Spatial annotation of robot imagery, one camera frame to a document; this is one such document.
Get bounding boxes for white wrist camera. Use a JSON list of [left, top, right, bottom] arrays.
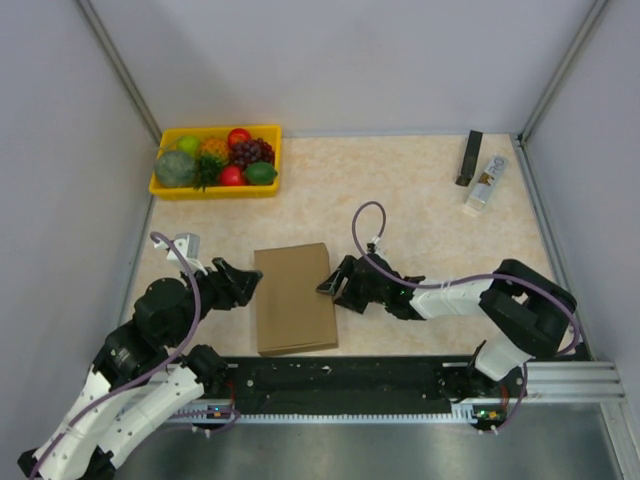
[[150, 232, 205, 274], [366, 236, 381, 256]]

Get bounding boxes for black carton box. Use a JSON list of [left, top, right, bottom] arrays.
[[455, 130, 484, 187]]

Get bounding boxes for white silver carton box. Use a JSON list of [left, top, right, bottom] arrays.
[[465, 155, 509, 214]]

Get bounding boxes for aluminium frame rail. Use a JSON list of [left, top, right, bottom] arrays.
[[59, 359, 627, 480]]

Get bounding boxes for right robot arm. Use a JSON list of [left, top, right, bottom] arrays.
[[316, 253, 577, 402]]

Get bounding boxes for purple grapes bunch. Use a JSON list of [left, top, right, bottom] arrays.
[[229, 138, 275, 170]]

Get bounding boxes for red apple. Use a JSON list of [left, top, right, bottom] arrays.
[[227, 128, 252, 148], [218, 165, 246, 187]]

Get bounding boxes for brown cardboard box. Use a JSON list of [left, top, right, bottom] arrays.
[[254, 243, 338, 357]]

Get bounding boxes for orange pineapple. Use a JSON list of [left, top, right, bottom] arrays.
[[197, 137, 230, 163]]

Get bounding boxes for red apple back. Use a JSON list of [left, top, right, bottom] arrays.
[[227, 128, 252, 148]]

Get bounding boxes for green apple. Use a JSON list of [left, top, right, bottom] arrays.
[[176, 135, 200, 157]]

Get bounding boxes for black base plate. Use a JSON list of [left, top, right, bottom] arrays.
[[169, 355, 528, 414]]

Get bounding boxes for green melon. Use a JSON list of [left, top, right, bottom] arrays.
[[154, 150, 197, 188]]

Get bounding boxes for red apple front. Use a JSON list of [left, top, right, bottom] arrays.
[[218, 165, 246, 187]]

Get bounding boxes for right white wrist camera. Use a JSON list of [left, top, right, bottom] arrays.
[[366, 236, 381, 256]]

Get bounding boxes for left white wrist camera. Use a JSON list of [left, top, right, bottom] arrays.
[[150, 232, 205, 274]]

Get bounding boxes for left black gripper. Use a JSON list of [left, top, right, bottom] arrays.
[[167, 256, 263, 347]]

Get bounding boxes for yellow plastic tray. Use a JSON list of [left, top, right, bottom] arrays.
[[149, 125, 282, 201]]

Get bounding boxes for green lemon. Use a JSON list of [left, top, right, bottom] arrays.
[[244, 162, 278, 186]]

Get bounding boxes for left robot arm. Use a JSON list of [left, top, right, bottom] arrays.
[[18, 258, 263, 479]]

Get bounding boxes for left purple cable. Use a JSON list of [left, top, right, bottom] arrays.
[[27, 231, 241, 480]]

